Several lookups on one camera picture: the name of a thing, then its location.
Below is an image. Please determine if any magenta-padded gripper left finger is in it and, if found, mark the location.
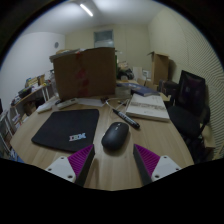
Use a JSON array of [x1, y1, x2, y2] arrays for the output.
[[44, 143, 96, 187]]

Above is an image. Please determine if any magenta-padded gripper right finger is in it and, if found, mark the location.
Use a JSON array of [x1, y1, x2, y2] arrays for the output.
[[132, 143, 183, 186]]

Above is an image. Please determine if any black computer mouse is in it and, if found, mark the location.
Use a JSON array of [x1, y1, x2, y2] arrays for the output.
[[101, 121, 130, 151]]

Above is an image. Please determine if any black mouse pad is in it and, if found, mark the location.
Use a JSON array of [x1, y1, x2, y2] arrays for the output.
[[31, 108, 100, 153]]

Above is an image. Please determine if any black office chair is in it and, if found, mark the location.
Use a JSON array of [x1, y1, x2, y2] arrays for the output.
[[167, 69, 212, 161]]

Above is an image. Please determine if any black marker pen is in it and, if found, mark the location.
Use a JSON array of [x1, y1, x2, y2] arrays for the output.
[[112, 108, 141, 130]]

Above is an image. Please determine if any flat white remote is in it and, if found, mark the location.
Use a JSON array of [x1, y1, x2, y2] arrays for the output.
[[36, 102, 56, 114]]

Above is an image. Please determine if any thick white book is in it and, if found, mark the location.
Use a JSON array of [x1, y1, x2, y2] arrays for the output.
[[125, 93, 171, 123]]

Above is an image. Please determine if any white paper sheet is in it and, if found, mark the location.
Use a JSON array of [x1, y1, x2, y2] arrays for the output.
[[75, 97, 107, 108]]

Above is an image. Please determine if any cluttered shelf unit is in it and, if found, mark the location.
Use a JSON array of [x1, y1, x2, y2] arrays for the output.
[[0, 74, 54, 158]]

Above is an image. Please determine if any blue book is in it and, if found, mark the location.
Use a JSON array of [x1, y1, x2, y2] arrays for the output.
[[116, 82, 161, 98]]

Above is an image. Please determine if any clear plastic container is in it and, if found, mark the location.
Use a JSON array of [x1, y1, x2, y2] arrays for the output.
[[115, 85, 133, 99]]

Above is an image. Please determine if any large brown cardboard box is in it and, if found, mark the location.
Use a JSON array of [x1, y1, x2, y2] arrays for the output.
[[53, 46, 117, 101]]

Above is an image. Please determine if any tall open cardboard box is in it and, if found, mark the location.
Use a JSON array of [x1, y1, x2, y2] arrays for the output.
[[148, 50, 170, 86]]

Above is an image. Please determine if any frosted glass door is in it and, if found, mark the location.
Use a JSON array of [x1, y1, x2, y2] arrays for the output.
[[93, 29, 115, 49]]

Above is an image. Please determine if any ceiling light tube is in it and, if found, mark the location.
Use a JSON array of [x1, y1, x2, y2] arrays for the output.
[[79, 3, 95, 18]]

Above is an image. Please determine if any thin white cable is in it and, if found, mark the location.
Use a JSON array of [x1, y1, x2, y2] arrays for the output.
[[105, 96, 129, 116]]

